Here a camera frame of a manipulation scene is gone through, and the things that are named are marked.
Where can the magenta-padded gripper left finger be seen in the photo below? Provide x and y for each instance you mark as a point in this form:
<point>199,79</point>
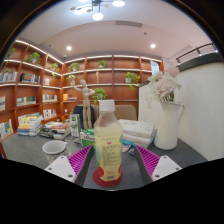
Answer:
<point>58,165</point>

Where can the green and white box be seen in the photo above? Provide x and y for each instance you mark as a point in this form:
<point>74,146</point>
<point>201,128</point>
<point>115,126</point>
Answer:
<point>87,137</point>

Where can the black track light rail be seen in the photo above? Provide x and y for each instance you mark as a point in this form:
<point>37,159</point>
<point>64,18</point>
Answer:
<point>196,50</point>

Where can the ceiling lamp with round bulbs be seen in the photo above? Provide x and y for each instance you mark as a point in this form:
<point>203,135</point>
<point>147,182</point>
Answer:
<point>97,8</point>

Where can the wooden artist mannequin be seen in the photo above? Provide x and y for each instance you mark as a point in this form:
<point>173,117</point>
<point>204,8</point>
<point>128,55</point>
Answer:
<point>86,100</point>

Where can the low stack of magazines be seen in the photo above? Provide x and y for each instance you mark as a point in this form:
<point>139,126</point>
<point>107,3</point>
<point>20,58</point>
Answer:
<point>55,130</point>

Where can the flat round red coaster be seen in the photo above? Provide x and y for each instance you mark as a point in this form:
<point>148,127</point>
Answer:
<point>100,181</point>

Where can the small white packet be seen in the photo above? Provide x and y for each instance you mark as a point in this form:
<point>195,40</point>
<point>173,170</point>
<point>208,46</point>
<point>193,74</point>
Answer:
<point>126,148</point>
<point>132,151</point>

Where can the ceiling air vent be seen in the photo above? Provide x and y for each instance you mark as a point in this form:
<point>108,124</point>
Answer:
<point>129,23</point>

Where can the dark chair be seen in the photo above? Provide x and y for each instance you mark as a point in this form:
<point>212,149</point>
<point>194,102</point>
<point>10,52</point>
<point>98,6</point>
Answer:
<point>78,111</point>

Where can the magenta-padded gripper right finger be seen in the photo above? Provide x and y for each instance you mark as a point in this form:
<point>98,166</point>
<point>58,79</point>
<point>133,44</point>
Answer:
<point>166,165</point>

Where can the white cup with triangle pattern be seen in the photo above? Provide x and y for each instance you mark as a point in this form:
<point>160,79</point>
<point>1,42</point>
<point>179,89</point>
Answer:
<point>53,147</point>

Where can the stack of colourful books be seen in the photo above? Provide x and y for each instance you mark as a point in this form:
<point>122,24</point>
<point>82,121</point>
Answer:
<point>30,125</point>

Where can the clear bottle with yellow drink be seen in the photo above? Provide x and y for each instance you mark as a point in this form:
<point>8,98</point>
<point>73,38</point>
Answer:
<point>108,146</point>

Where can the wooden shelf unit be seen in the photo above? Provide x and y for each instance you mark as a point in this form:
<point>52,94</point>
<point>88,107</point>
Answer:
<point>33,90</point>

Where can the beige chair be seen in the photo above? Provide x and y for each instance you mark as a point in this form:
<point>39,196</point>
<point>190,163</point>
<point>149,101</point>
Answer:
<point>126,111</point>

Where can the flat blue box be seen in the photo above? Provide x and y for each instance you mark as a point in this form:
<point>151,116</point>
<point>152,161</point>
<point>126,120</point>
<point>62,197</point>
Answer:
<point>127,142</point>

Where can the recessed ceiling spotlight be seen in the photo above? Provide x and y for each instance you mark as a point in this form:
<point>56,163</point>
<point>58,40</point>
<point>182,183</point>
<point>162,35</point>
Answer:
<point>69,48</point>
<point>152,45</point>

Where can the tall green and white carton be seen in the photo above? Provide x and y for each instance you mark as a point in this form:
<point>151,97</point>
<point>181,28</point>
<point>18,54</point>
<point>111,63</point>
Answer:
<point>75,125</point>

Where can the white jug vase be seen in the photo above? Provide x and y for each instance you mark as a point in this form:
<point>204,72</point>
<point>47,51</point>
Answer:
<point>167,128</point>

